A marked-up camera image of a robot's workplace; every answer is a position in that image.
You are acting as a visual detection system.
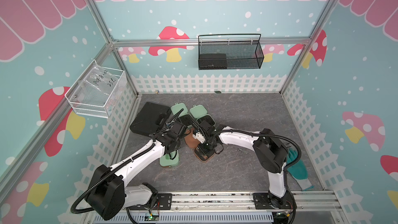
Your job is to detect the green clipper case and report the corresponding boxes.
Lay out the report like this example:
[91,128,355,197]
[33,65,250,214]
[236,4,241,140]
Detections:
[171,103,193,128]
[160,151,179,168]
[189,105,216,126]

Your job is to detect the black plastic tool case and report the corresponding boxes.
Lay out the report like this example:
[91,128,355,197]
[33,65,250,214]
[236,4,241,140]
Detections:
[130,102,172,136]

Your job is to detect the brown clipper case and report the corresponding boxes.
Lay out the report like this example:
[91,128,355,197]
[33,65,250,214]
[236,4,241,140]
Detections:
[184,128,215,162]

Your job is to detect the clear acrylic wall bin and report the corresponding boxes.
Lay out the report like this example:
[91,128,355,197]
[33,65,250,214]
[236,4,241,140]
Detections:
[65,60,127,118]

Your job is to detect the black box in basket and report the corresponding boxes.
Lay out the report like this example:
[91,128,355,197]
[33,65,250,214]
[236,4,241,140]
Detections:
[199,54,228,70]

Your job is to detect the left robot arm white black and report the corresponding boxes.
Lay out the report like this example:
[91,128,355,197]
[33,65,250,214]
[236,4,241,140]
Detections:
[70,122,187,220]

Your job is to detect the black wire mesh basket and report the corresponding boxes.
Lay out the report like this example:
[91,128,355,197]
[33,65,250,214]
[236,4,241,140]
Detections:
[198,33,264,69]

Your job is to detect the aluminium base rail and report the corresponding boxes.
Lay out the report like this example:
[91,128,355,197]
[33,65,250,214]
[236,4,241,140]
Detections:
[156,191,342,212]

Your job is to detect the green work glove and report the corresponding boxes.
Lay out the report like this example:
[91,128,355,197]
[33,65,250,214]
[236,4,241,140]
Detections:
[287,147,313,191]

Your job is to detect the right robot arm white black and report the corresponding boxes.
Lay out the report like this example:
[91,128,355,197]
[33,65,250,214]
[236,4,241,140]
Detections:
[192,121,302,210]

